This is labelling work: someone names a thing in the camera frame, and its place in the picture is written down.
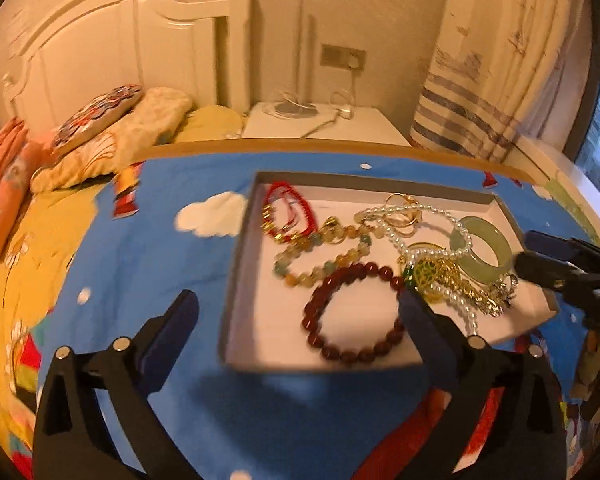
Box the white nightstand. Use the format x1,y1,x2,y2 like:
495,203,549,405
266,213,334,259
242,101,411,147

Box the grey cardboard tray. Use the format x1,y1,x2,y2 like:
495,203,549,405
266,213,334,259
219,171,561,374

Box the green jade bangle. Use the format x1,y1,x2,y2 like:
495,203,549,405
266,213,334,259
449,215,514,282

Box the white bed headboard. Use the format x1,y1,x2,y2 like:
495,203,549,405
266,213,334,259
0,0,254,127

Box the white charger cable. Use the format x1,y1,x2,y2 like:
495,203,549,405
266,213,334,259
265,57,362,137

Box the striped curtain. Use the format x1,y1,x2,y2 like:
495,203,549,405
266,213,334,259
410,0,594,164

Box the red cord bracelet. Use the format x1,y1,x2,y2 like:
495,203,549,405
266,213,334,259
262,181,327,245

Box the blue printed cloth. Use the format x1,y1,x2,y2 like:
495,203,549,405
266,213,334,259
10,152,600,480

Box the dark red bead bracelet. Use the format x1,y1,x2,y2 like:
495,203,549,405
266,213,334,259
302,262,412,367

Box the multicolour bead bracelet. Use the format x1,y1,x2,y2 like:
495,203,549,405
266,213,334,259
274,224,374,287

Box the silver chain bracelet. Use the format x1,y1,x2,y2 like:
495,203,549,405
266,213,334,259
447,272,520,317

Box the yellow bedsheet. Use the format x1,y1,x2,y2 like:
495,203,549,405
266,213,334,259
0,105,246,461

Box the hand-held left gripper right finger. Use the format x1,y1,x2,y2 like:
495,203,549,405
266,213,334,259
364,287,567,480

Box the gold bangle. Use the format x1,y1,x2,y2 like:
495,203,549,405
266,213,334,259
384,192,424,237

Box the patterned round pillow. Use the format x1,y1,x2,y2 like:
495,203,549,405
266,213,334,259
50,85,144,149

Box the wall socket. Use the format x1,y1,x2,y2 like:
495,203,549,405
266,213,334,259
321,44,367,71

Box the pink folded quilt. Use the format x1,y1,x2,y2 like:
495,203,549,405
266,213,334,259
0,117,44,274

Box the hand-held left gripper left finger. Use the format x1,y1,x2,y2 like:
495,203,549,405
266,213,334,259
32,288,202,480

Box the gold green pendant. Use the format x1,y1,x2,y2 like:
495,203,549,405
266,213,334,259
401,243,462,304

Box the white pearl necklace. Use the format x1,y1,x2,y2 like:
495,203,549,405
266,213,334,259
359,203,482,337

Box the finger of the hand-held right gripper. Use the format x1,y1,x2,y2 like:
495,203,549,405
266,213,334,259
524,230,600,273
513,251,598,292

